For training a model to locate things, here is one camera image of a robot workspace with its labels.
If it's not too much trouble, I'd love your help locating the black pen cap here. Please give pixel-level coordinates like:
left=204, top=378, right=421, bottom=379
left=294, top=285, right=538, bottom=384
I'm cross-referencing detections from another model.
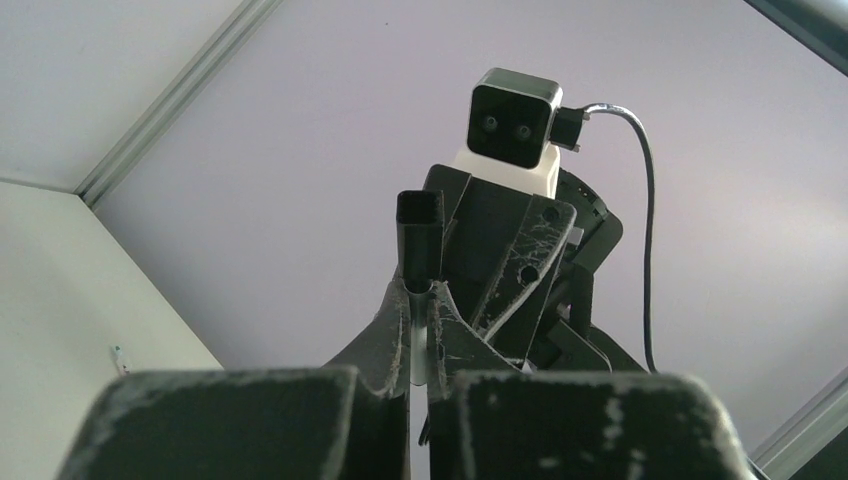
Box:
left=396, top=190, right=444, bottom=294

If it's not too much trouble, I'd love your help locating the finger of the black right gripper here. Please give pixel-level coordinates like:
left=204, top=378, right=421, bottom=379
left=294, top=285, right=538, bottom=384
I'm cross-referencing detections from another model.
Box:
left=424, top=164, right=530, bottom=312
left=471, top=195, right=577, bottom=361

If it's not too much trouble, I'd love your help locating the right black camera cable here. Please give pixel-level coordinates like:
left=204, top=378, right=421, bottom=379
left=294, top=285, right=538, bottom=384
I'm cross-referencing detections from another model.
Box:
left=549, top=102, right=658, bottom=374

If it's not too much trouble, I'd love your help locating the aluminium frame profile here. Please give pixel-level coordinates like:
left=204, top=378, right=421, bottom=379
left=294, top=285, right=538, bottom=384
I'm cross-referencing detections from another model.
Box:
left=75, top=0, right=283, bottom=210

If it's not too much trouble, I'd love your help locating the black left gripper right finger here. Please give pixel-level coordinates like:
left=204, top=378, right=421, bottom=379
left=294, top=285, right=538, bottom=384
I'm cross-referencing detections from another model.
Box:
left=427, top=282, right=751, bottom=479

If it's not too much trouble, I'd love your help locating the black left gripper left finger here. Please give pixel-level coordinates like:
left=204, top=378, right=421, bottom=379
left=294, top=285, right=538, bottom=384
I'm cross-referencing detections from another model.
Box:
left=58, top=278, right=410, bottom=479

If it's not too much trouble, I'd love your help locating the white pen teal tip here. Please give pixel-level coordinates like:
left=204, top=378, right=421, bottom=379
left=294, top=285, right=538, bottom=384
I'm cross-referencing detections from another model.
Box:
left=111, top=345, right=132, bottom=376

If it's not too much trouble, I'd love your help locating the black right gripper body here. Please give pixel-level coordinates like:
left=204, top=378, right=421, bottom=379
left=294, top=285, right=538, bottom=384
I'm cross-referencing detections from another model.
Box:
left=527, top=170, right=644, bottom=372

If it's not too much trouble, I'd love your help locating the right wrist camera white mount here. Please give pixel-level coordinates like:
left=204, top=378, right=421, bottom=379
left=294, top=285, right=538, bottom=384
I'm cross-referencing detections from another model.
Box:
left=451, top=67, right=563, bottom=199

